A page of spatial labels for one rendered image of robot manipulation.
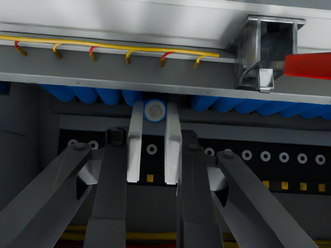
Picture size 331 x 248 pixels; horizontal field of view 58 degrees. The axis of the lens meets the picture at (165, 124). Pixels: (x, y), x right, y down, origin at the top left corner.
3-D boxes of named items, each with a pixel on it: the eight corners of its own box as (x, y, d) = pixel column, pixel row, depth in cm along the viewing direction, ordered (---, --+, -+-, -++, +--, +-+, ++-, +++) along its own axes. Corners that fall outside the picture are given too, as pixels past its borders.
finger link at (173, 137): (169, 138, 16) (182, 139, 16) (167, 101, 23) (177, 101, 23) (164, 185, 17) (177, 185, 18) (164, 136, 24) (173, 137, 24)
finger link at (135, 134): (138, 183, 17) (125, 182, 17) (142, 135, 24) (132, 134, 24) (141, 136, 16) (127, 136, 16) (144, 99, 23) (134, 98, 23)
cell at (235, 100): (212, 93, 28) (232, 71, 22) (231, 94, 28) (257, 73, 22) (212, 112, 28) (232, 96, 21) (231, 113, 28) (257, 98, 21)
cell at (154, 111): (167, 105, 29) (171, 117, 22) (150, 112, 29) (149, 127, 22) (159, 87, 28) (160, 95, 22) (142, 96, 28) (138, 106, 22)
